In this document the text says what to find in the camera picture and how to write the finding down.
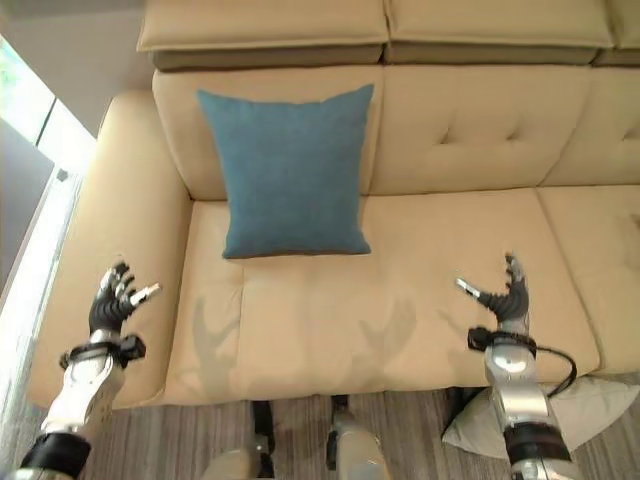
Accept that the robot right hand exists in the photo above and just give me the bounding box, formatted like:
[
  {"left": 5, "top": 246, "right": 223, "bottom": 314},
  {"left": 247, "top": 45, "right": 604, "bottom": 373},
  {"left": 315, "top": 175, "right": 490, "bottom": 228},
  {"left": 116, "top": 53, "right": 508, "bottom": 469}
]
[{"left": 453, "top": 252, "right": 531, "bottom": 333}]

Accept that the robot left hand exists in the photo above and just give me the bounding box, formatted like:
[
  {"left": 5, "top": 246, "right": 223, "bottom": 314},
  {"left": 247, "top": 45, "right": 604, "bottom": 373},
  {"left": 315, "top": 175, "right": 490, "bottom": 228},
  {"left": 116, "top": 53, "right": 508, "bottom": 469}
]
[{"left": 88, "top": 260, "right": 163, "bottom": 333}]

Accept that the beige leather sofa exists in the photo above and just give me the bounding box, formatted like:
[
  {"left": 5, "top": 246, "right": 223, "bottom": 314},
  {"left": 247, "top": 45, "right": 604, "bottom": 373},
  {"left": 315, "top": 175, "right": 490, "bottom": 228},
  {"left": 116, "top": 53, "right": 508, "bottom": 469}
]
[{"left": 29, "top": 0, "right": 640, "bottom": 412}]

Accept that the light grey cushion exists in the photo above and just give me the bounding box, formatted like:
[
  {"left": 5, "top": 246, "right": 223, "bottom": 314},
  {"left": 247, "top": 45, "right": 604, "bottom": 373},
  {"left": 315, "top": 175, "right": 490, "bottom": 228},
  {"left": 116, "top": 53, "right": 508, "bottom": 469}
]
[{"left": 441, "top": 373, "right": 640, "bottom": 462}]

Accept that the robot right leg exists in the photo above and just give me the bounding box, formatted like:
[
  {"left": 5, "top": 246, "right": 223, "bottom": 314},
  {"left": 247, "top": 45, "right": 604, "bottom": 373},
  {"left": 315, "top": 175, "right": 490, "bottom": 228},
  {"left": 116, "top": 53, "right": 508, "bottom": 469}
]
[{"left": 325, "top": 394, "right": 396, "bottom": 480}]

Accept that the glass window panel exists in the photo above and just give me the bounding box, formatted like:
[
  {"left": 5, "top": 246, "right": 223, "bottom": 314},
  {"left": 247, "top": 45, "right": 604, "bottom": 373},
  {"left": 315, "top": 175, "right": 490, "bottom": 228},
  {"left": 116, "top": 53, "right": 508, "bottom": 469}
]
[{"left": 0, "top": 34, "right": 84, "bottom": 296}]

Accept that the blue square cushion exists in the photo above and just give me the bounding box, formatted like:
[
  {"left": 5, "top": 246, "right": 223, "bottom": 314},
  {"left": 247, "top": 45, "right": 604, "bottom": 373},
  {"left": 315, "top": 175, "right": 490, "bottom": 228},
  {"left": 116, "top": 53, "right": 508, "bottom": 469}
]
[{"left": 195, "top": 83, "right": 376, "bottom": 261}]

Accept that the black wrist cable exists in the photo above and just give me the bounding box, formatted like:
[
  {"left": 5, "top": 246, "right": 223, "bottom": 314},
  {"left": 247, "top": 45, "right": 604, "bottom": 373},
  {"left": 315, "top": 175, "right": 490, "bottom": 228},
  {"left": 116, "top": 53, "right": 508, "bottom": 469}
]
[{"left": 529, "top": 342, "right": 579, "bottom": 399}]

